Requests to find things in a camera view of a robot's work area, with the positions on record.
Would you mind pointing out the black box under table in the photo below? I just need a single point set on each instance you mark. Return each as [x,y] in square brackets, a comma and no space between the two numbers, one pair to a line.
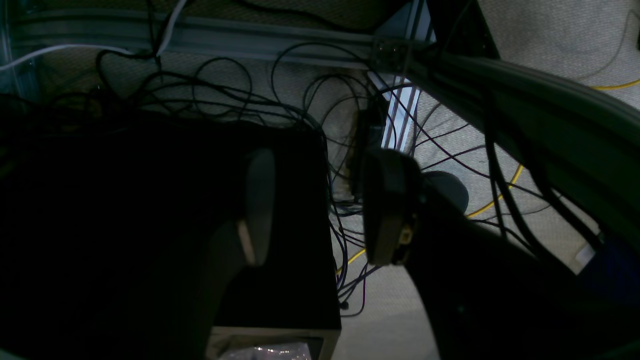
[102,229]

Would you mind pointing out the aluminium frame rail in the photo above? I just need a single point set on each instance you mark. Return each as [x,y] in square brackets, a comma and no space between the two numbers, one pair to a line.
[212,37]

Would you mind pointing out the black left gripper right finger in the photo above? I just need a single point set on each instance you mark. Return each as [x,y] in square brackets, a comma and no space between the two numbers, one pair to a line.
[417,221]

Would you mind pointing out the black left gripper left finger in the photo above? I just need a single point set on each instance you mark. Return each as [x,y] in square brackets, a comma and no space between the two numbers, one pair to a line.
[240,241]

